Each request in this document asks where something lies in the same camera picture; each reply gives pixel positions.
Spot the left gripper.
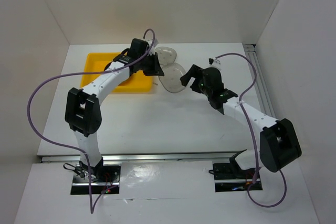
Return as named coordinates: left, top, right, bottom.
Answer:
left=138, top=52, right=163, bottom=76

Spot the clear glass plate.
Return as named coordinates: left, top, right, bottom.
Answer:
left=155, top=47, right=177, bottom=66
left=159, top=62, right=186, bottom=93

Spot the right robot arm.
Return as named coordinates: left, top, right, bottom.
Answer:
left=180, top=65, right=302, bottom=178

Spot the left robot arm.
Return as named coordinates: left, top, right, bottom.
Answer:
left=65, top=38, right=164, bottom=182

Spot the yellow plastic bin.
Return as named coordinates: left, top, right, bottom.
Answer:
left=80, top=52, right=153, bottom=93

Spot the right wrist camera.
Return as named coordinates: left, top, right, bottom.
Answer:
left=208, top=58, right=221, bottom=69

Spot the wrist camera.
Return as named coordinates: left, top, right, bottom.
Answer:
left=148, top=39, right=158, bottom=51
left=208, top=58, right=221, bottom=69

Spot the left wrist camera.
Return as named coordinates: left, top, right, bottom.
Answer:
left=148, top=39, right=158, bottom=51

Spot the aluminium rail right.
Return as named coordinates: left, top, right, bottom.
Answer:
left=243, top=44, right=276, bottom=118

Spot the aluminium rail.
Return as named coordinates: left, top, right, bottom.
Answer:
left=41, top=151, right=239, bottom=163
left=243, top=44, right=276, bottom=118

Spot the aluminium rail front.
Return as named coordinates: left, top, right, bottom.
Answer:
left=41, top=151, right=239, bottom=163

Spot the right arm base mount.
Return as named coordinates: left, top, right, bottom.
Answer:
left=208, top=150, right=263, bottom=193

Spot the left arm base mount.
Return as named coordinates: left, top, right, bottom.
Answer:
left=63, top=163, right=121, bottom=195

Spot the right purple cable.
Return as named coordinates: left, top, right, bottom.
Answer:
left=214, top=52, right=288, bottom=208

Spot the purple cable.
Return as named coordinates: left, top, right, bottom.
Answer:
left=214, top=52, right=288, bottom=208
left=27, top=28, right=157, bottom=214

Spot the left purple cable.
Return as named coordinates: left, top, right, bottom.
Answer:
left=27, top=28, right=157, bottom=214

